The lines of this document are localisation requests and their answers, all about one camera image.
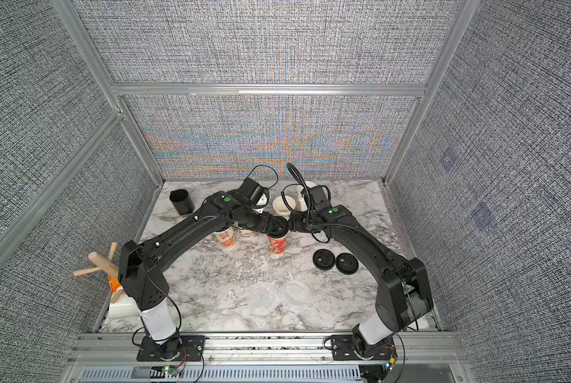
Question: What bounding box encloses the red milk tea paper cup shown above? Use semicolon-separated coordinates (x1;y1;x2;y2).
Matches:
268;236;287;255

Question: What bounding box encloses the black plastic cup lid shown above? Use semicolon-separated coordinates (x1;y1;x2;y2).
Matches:
335;253;360;275
267;216;289;239
312;248;336;271

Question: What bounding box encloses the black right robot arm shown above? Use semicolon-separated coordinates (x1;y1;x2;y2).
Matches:
289;205;434;358

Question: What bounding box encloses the middle yellow paper cup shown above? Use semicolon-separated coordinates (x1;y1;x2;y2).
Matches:
272;196;297;220

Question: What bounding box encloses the black cylindrical cup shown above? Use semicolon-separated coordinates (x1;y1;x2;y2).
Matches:
169;189;195;215

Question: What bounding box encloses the orange mug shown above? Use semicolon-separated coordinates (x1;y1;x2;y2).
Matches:
108;275;122;294

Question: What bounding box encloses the wooden mug tree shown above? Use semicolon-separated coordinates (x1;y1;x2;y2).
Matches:
73;242;124;303

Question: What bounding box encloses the white mug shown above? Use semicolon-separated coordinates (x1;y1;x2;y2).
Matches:
107;295;139;319

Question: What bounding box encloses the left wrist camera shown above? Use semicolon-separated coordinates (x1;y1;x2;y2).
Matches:
237;177;269;213

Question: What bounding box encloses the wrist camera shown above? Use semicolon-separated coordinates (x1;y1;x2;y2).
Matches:
237;177;269;213
301;185;332;214

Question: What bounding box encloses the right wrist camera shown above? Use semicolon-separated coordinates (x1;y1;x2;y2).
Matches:
301;185;332;214

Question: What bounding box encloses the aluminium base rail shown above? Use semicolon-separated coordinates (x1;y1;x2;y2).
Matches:
60;331;476;382

